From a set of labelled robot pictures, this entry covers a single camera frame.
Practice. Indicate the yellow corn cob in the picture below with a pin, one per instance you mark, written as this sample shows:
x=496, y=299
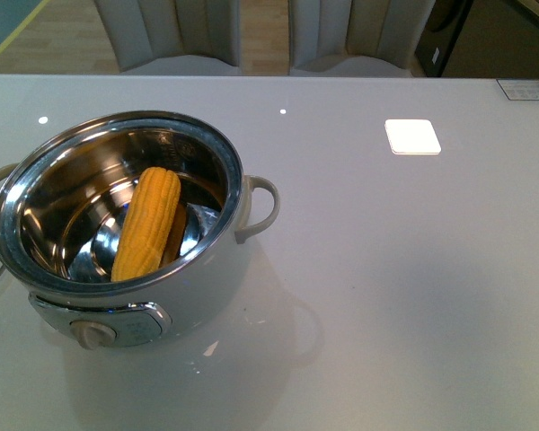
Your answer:
x=148, y=222

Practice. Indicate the white electric cooking pot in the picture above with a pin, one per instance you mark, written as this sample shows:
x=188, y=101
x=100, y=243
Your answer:
x=62, y=209

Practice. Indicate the right beige upholstered chair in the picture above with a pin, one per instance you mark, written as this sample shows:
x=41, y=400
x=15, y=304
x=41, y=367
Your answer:
x=355, y=38

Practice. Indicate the beige upholstered chair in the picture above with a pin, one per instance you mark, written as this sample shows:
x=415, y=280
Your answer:
x=355, y=38
x=189, y=38

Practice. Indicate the left beige upholstered chair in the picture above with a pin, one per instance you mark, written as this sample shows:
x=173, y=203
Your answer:
x=189, y=38

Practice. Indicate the blue label sticker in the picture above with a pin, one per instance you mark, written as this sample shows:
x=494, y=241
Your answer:
x=520, y=89

